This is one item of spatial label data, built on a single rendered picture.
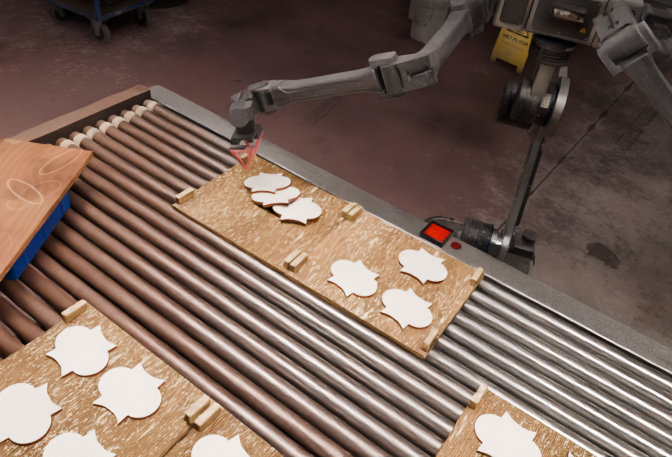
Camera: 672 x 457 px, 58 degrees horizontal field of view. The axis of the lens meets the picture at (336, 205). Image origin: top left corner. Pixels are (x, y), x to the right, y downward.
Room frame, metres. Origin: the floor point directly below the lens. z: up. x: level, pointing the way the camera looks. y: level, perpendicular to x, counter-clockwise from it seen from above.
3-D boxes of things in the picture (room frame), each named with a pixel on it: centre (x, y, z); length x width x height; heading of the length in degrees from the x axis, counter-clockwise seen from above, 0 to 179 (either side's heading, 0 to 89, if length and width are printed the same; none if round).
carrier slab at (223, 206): (1.35, 0.20, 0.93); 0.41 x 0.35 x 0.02; 60
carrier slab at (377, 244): (1.15, -0.16, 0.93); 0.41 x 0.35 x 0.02; 60
